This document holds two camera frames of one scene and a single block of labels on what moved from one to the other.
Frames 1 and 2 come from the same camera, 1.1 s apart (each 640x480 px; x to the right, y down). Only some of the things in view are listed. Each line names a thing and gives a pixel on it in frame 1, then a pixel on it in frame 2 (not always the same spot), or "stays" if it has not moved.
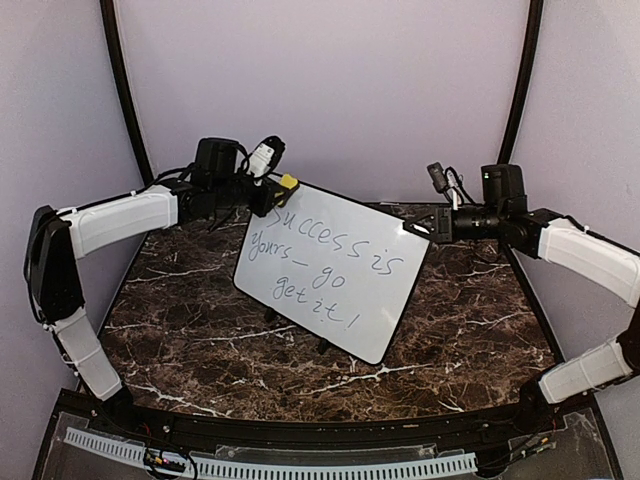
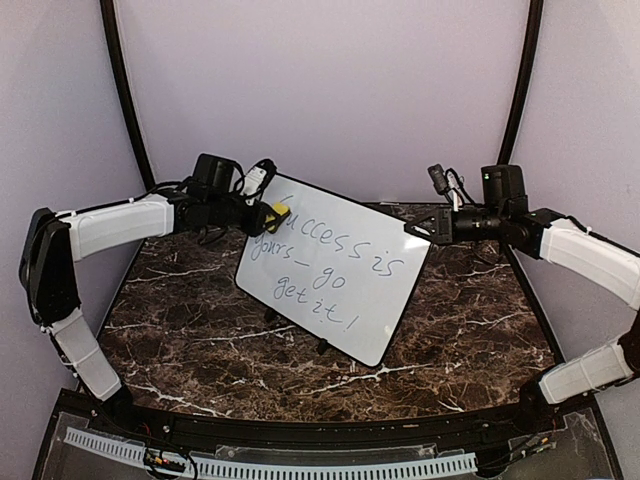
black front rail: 324,433 stays
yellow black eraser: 289,182 → 280,211
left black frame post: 108,12 stays
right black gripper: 443,222 stays
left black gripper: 267,202 → 255,224
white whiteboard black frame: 342,271 stays
